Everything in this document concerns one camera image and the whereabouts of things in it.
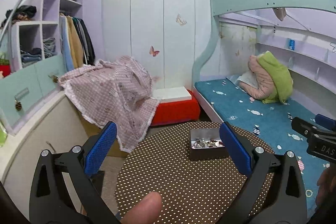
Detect white pillow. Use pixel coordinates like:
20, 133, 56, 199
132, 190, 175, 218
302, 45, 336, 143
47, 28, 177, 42
237, 71, 259, 89

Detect cardboard box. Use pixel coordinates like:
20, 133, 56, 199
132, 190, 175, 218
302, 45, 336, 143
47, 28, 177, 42
77, 111, 129, 158

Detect beige cabinet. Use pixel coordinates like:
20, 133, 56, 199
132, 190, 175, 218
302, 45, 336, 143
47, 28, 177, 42
1, 92, 87, 218

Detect pink quilted jacket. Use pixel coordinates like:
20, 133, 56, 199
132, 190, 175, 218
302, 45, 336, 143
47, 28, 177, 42
239, 55, 276, 100

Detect white board on ottoman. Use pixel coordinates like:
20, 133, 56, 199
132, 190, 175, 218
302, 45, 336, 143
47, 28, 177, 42
152, 86, 192, 103

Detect operator thumb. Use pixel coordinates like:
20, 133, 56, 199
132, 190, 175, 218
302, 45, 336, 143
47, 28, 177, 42
121, 192, 162, 224

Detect hanging clothes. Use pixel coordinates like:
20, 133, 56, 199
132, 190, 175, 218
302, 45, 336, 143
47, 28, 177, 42
59, 13, 96, 72

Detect blue mattress sheet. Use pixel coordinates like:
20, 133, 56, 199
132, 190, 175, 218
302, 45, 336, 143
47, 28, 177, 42
195, 79, 329, 217

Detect operator other hand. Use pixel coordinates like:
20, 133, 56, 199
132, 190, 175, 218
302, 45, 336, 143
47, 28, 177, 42
315, 165, 336, 206

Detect pink butterfly sticker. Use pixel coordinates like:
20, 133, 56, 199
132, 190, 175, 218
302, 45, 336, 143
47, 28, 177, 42
149, 46, 160, 57

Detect dark metal jewelry box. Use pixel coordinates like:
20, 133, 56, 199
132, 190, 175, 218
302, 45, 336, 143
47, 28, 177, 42
189, 128, 229, 161

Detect blue box on shelf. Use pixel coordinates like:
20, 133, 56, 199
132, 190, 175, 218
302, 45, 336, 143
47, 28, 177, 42
287, 39, 295, 51

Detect pearl charm bracelet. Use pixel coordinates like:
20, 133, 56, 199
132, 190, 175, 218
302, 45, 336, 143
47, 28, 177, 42
192, 138, 211, 149

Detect green blanket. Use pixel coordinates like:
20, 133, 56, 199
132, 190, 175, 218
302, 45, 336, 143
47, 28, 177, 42
257, 51, 293, 104

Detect lavender open shelf unit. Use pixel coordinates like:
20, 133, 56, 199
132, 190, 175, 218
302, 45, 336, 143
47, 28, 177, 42
5, 0, 83, 72

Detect brown polka dot tablecloth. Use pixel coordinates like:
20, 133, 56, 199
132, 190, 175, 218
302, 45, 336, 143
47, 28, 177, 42
114, 121, 275, 224

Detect pink patterned cloth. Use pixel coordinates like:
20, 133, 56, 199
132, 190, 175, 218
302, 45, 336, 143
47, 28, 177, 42
59, 56, 159, 153

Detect red ottoman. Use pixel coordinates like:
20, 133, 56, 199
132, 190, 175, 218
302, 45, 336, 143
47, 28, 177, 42
151, 90, 201, 126

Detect white wardrobe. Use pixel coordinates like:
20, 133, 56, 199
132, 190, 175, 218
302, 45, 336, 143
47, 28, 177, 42
102, 0, 211, 89

